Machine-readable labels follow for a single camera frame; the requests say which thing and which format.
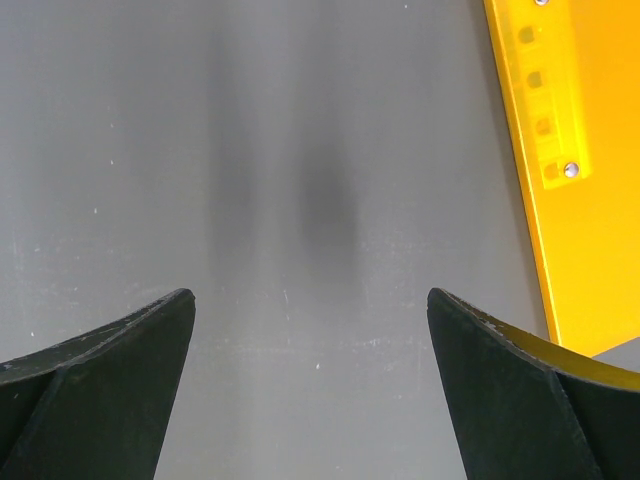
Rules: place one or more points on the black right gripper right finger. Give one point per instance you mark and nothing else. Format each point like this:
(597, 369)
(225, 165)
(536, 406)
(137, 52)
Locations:
(525, 408)

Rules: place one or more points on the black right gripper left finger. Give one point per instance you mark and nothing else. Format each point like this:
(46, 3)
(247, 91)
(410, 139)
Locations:
(97, 406)

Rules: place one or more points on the yellow plastic folder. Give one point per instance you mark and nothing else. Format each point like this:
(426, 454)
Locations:
(569, 76)

